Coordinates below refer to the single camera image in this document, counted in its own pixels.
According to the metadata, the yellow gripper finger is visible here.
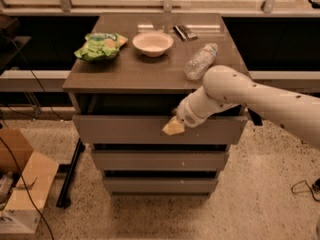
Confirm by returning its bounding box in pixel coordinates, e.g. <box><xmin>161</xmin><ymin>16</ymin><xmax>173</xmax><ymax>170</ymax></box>
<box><xmin>162</xmin><ymin>116</ymin><xmax>185</xmax><ymax>136</ymax></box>

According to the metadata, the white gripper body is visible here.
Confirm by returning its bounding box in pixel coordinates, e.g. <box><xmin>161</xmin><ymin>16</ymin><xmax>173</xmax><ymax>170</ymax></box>
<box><xmin>176</xmin><ymin>98</ymin><xmax>204</xmax><ymax>128</ymax></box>

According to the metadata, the grey top drawer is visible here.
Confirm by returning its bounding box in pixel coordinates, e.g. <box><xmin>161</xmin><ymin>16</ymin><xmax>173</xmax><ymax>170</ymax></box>
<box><xmin>73</xmin><ymin>115</ymin><xmax>247</xmax><ymax>145</ymax></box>

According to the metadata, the grey drawer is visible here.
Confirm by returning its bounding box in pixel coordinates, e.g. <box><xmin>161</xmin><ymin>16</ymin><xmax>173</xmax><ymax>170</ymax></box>
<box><xmin>73</xmin><ymin>115</ymin><xmax>247</xmax><ymax>145</ymax></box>
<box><xmin>103</xmin><ymin>178</ymin><xmax>218</xmax><ymax>194</ymax></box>
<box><xmin>91</xmin><ymin>151</ymin><xmax>229</xmax><ymax>171</ymax></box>

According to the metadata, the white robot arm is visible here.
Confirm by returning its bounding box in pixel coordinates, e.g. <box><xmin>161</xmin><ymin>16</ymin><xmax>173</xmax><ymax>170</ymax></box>
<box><xmin>163</xmin><ymin>65</ymin><xmax>320</xmax><ymax>148</ymax></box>

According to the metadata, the grey bottom drawer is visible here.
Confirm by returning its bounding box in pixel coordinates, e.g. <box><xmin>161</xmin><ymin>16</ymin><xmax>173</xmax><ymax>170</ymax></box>
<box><xmin>103</xmin><ymin>178</ymin><xmax>218</xmax><ymax>194</ymax></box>

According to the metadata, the grey drawer cabinet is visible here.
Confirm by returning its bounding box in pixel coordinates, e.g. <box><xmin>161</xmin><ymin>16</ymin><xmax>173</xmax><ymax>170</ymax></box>
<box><xmin>63</xmin><ymin>13</ymin><xmax>247</xmax><ymax>181</ymax></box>

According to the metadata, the grey middle drawer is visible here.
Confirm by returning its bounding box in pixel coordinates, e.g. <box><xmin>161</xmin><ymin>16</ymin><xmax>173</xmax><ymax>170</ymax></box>
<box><xmin>91</xmin><ymin>151</ymin><xmax>229</xmax><ymax>171</ymax></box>

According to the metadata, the clear plastic water bottle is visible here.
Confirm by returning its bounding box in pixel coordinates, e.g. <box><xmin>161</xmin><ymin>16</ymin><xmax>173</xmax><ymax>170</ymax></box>
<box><xmin>184</xmin><ymin>43</ymin><xmax>218</xmax><ymax>81</ymax></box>

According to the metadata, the dark snack bar wrapper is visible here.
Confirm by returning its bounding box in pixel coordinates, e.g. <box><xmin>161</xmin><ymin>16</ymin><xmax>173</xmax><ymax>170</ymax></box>
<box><xmin>173</xmin><ymin>25</ymin><xmax>197</xmax><ymax>41</ymax></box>

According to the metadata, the white paper bowl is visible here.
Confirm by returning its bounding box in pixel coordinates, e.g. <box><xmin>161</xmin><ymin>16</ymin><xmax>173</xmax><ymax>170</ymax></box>
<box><xmin>132</xmin><ymin>32</ymin><xmax>173</xmax><ymax>57</ymax></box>

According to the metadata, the green chip bag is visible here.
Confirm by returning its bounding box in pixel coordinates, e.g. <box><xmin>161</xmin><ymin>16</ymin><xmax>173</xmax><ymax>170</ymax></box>
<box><xmin>74</xmin><ymin>32</ymin><xmax>128</xmax><ymax>62</ymax></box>

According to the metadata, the black metal stand bar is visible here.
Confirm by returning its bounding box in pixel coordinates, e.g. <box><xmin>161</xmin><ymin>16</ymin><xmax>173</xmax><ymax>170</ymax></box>
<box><xmin>56</xmin><ymin>139</ymin><xmax>85</xmax><ymax>208</ymax></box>

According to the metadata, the brown cardboard box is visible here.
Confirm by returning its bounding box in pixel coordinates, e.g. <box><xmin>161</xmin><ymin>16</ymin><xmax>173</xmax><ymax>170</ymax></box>
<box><xmin>0</xmin><ymin>129</ymin><xmax>59</xmax><ymax>234</ymax></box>

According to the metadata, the black floor cable right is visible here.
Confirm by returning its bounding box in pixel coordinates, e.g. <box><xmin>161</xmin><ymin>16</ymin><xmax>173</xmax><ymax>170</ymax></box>
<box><xmin>290</xmin><ymin>177</ymin><xmax>320</xmax><ymax>202</ymax></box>

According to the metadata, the black floor cable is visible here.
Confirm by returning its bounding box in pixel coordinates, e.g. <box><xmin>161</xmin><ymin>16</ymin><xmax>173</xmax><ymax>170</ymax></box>
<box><xmin>0</xmin><ymin>35</ymin><xmax>68</xmax><ymax>240</ymax></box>
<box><xmin>290</xmin><ymin>177</ymin><xmax>320</xmax><ymax>202</ymax></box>

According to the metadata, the black floor cable left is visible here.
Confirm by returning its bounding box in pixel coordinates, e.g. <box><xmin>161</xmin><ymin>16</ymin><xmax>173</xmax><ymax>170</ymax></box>
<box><xmin>0</xmin><ymin>35</ymin><xmax>68</xmax><ymax>240</ymax></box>

